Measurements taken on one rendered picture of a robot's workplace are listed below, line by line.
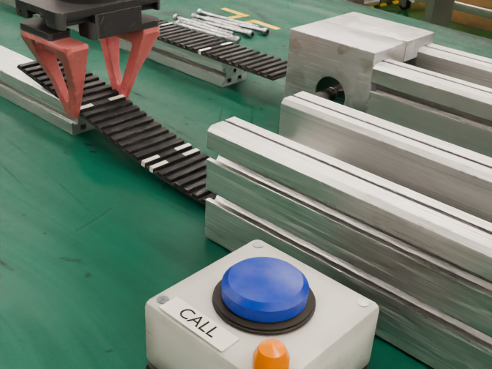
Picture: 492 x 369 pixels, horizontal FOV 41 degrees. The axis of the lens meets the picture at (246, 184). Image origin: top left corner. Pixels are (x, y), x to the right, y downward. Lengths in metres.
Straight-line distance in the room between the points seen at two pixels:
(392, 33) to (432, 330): 0.33
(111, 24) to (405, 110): 0.25
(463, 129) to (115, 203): 0.27
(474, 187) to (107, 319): 0.23
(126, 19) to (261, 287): 0.32
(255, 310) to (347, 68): 0.33
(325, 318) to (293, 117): 0.20
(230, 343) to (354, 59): 0.34
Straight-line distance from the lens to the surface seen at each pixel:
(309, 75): 0.60
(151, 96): 0.70
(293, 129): 0.47
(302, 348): 0.29
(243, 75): 0.75
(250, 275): 0.31
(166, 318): 0.31
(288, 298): 0.30
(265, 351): 0.27
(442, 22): 2.97
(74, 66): 0.55
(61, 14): 0.53
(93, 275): 0.43
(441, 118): 0.54
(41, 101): 0.65
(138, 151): 0.55
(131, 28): 0.57
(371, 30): 0.63
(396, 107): 0.56
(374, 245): 0.36
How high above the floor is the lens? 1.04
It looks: 29 degrees down
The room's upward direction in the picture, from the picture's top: 3 degrees clockwise
